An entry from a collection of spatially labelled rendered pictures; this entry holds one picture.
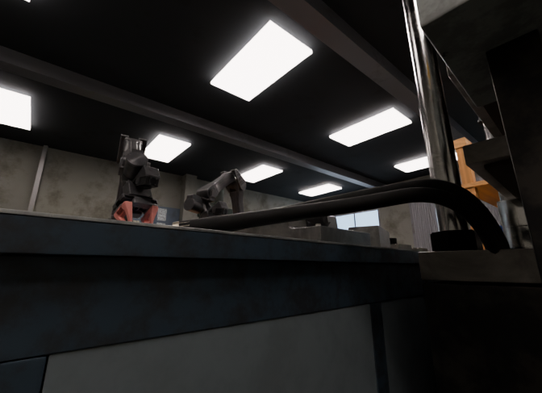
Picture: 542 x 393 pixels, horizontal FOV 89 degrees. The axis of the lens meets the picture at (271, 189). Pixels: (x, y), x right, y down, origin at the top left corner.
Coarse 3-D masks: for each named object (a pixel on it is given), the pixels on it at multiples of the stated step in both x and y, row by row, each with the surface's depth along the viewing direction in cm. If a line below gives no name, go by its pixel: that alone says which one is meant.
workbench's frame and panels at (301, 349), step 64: (0, 256) 25; (64, 256) 28; (128, 256) 30; (192, 256) 35; (256, 256) 42; (320, 256) 52; (384, 256) 68; (0, 320) 24; (64, 320) 27; (128, 320) 31; (192, 320) 35; (256, 320) 42; (320, 320) 52; (384, 320) 66; (0, 384) 23; (64, 384) 26; (128, 384) 30; (192, 384) 34; (256, 384) 40; (320, 384) 48; (384, 384) 61
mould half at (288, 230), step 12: (252, 228) 96; (264, 228) 91; (276, 228) 87; (288, 228) 83; (300, 228) 80; (312, 228) 76; (324, 228) 76; (336, 228) 79; (324, 240) 74; (336, 240) 78; (348, 240) 82; (360, 240) 86
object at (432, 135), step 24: (408, 0) 80; (408, 24) 79; (432, 48) 74; (432, 72) 72; (432, 96) 70; (432, 120) 69; (432, 144) 68; (432, 168) 67; (456, 168) 65; (456, 216) 62; (432, 240) 64; (456, 240) 60; (480, 240) 61
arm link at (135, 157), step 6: (132, 150) 79; (138, 150) 80; (132, 156) 78; (138, 156) 79; (144, 156) 80; (120, 162) 85; (126, 162) 77; (132, 162) 76; (138, 162) 77; (144, 162) 79; (120, 168) 84; (126, 168) 78; (132, 168) 77; (138, 168) 77; (120, 174) 86; (126, 174) 79; (132, 174) 79
